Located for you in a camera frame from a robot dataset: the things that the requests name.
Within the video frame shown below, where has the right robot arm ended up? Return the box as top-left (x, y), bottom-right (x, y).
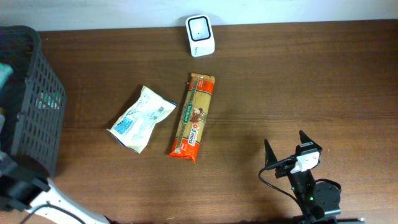
top-left (258, 130), bottom-right (342, 223)

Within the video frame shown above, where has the white cream food pouch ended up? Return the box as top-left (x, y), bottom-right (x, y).
top-left (107, 86), bottom-right (177, 154)

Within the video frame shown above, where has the white barcode scanner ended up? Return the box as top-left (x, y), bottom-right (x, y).
top-left (185, 15), bottom-right (215, 57)

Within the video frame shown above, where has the teal wet wipes pack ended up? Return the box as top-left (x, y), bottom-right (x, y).
top-left (0, 63), bottom-right (13, 89)

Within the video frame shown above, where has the black cable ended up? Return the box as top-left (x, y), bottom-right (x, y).
top-left (257, 157), bottom-right (307, 215)
top-left (19, 202), bottom-right (86, 224)

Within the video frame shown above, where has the orange spaghetti pack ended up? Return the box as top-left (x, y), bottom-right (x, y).
top-left (169, 73), bottom-right (215, 162)

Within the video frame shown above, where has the left black cable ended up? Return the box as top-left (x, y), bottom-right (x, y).
top-left (19, 202), bottom-right (86, 224)

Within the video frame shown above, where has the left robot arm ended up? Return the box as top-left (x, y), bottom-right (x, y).
top-left (1, 151), bottom-right (113, 224)

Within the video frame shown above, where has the right black cable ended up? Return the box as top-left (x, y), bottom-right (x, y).
top-left (257, 157), bottom-right (307, 215)

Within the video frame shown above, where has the grey plastic basket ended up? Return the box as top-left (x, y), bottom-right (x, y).
top-left (1, 26), bottom-right (67, 176)

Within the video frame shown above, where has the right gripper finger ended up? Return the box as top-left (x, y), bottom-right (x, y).
top-left (264, 139), bottom-right (277, 168)
top-left (298, 130), bottom-right (322, 152)

